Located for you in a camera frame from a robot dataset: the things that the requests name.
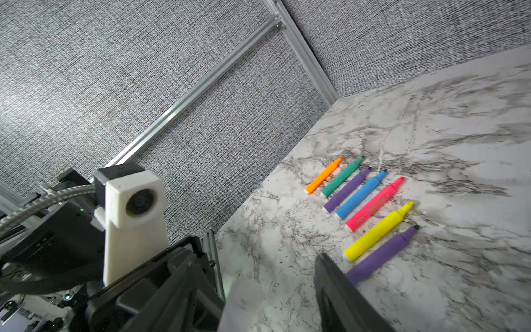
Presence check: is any pink highlighter pen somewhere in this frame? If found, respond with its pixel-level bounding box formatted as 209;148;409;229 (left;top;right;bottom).
346;177;406;232

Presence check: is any green highlighter pen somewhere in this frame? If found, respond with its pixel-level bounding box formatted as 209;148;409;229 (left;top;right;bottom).
320;156;365;198

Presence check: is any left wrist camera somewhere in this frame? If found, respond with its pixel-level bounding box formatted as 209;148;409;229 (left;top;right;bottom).
93;163;170;286

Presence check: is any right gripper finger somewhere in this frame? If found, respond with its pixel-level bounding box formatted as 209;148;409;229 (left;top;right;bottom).
314;253;394;331

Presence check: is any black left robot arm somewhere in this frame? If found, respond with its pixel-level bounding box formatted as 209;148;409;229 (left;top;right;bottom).
1;163;225;331

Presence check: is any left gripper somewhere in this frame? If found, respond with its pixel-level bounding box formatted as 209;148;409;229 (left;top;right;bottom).
84;235;225;331

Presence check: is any blue highlighter pen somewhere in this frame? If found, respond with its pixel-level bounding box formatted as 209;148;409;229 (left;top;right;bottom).
335;169;387;221

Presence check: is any yellow highlighter pen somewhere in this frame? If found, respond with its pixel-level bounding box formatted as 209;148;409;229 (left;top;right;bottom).
344;201;414;262

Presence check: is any purple highlighter pen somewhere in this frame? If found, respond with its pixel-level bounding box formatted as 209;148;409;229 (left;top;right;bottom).
323;167;371;213
345;224;420;285

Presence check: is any orange highlighter pen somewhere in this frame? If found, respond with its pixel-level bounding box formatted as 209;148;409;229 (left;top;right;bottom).
305;156;344;194

